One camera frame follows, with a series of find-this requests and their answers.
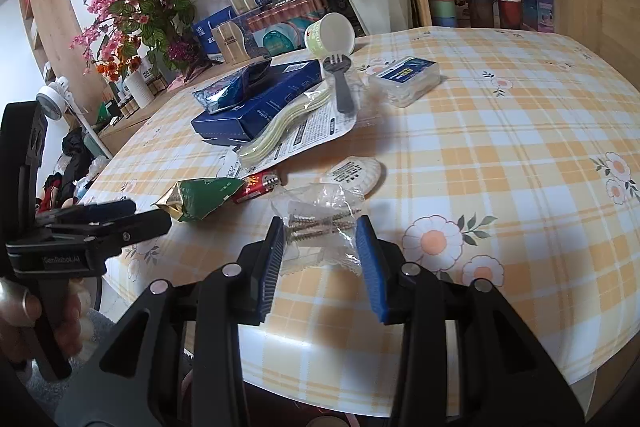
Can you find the dark blue cardboard box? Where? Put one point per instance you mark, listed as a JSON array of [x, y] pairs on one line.
[[280, 82]]

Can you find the blue foil packet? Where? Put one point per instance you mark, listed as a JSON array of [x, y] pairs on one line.
[[222, 92]]

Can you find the white green paper cup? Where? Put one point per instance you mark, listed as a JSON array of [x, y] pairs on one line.
[[330, 37]]

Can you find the green snack packet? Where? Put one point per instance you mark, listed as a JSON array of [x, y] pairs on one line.
[[200, 201]]

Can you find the small blue box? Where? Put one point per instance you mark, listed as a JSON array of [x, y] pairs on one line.
[[539, 9]]

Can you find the purple artificial flowers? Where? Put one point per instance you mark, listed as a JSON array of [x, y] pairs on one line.
[[182, 52]]

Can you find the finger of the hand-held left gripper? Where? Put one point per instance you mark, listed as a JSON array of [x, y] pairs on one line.
[[110, 209], [145, 224]]

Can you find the clear plastic box blue label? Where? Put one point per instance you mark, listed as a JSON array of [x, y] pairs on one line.
[[405, 79]]

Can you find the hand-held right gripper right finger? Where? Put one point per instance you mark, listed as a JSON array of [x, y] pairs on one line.
[[370, 268]]

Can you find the orange artificial flowers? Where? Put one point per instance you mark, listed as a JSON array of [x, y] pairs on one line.
[[117, 62]]

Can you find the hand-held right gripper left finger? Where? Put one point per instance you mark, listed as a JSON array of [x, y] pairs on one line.
[[267, 268]]

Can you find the white round soap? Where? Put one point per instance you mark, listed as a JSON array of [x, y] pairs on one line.
[[350, 172]]

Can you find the white desk fan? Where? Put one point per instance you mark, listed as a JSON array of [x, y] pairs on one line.
[[50, 99]]

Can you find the cream plastic blister pack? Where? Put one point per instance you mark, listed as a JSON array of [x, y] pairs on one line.
[[300, 132]]

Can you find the clear bag of screws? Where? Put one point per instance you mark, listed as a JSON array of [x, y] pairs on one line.
[[320, 207]]

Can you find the brown cup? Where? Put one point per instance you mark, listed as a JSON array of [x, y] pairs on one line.
[[481, 12]]

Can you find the small red packet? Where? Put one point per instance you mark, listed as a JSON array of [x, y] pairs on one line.
[[256, 187]]

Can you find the blue white box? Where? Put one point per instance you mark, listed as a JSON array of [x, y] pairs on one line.
[[210, 24]]

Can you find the grey plastic fork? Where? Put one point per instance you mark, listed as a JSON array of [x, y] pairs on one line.
[[341, 89]]

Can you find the pile of clothes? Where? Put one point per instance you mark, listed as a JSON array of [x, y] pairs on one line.
[[67, 167]]

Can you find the red paper cup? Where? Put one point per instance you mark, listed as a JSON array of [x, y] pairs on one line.
[[509, 12]]

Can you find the person's left hand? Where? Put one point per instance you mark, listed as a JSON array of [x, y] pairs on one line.
[[22, 309]]

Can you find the white ribbed vase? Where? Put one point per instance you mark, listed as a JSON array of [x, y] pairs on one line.
[[139, 87]]

